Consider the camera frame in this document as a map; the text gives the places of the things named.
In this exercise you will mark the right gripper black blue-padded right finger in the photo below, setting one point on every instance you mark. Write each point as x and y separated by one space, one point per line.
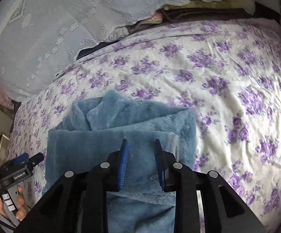
177 177

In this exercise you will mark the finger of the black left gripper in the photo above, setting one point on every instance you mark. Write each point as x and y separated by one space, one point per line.
34 160

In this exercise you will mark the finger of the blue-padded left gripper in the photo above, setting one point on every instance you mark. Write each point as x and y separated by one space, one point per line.
20 159

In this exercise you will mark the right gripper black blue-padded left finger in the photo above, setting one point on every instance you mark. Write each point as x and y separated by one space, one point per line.
108 176

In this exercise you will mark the blue fleece garment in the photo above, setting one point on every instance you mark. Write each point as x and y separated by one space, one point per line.
96 127

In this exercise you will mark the grey sleeve forearm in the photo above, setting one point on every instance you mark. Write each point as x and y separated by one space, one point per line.
6 225

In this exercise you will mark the gold framed picture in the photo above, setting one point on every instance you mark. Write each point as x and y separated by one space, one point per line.
4 142

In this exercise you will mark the purple floral bed sheet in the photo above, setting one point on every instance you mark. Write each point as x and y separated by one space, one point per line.
229 72

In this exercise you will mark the white lace cover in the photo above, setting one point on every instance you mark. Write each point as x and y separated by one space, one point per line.
40 39

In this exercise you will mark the dark folded blanket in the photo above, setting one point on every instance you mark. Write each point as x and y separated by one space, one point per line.
166 17

